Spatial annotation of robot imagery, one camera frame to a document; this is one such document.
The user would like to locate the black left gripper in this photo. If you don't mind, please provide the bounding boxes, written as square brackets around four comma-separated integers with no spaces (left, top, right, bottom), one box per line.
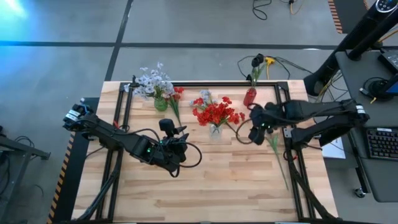
[139,118,189,172]

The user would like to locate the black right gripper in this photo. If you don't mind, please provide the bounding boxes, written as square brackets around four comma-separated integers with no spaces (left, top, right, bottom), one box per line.
[248,101,282,146]

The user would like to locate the red glass bottle vase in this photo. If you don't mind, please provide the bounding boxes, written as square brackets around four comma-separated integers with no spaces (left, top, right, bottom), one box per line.
[243,86,257,108]

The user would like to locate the black tulip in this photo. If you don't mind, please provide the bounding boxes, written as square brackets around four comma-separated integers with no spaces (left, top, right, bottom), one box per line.
[248,53,266,90]
[248,57,264,90]

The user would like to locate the green glass vase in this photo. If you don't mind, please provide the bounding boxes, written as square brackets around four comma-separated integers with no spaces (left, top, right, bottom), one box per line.
[154,95,169,112]

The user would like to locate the clear glass vase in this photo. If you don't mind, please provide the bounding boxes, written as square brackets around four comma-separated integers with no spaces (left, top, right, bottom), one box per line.
[208,123,223,141]

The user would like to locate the green leafy stem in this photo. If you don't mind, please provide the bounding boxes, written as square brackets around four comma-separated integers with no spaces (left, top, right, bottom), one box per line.
[266,132,290,191]

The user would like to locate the yellow power splitter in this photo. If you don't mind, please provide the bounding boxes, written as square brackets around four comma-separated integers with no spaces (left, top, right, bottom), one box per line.
[264,56,277,80]

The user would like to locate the white paper sheet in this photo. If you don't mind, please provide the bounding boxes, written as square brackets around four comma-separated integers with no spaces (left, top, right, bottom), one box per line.
[321,136,347,160]

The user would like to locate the black tower fan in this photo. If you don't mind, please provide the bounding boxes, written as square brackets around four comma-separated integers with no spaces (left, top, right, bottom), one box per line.
[303,0,398,97]

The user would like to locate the black monitor base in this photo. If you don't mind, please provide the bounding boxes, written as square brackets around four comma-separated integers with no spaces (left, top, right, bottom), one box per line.
[369,74,398,102]

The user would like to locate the backlit computer keyboard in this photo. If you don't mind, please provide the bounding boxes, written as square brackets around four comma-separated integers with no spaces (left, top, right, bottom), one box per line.
[366,126,398,162]

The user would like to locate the hazard-edged black floor mat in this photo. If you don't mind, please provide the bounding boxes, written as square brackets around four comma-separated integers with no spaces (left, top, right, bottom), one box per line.
[46,96,101,224]
[327,0,376,35]

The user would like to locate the grey side desk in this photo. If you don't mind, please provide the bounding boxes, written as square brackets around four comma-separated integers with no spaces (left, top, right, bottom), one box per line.
[335,50,398,203]

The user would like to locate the black upright pole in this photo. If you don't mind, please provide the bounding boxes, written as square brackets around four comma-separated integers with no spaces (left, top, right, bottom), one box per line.
[347,9,398,62]

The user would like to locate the laptop computer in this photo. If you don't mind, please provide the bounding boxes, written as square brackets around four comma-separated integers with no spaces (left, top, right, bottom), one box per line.
[377,49,398,75]

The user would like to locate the grey metal stand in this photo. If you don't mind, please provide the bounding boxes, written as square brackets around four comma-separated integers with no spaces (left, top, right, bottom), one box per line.
[0,124,52,224]

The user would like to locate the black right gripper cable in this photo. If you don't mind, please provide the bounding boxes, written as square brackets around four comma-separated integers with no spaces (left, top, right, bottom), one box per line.
[235,119,254,146]

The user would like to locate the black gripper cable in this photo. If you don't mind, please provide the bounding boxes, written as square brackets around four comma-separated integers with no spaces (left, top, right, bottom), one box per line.
[169,141,203,179]
[235,119,254,146]

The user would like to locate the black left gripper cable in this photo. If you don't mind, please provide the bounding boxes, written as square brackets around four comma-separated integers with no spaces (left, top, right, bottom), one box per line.
[169,141,203,179]

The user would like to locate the black metal table frame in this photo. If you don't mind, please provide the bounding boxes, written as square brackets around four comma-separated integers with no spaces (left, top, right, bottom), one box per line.
[74,74,340,223]

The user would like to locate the black floor cable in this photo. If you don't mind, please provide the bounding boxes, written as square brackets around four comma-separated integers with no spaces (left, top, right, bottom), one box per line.
[237,55,313,81]
[251,0,273,21]

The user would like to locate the yellow cable bundle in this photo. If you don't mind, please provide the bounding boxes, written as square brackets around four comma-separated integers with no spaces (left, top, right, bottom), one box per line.
[312,70,338,108]

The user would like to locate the yellow floor cable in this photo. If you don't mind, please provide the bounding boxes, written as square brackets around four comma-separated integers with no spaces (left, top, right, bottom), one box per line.
[287,0,305,16]

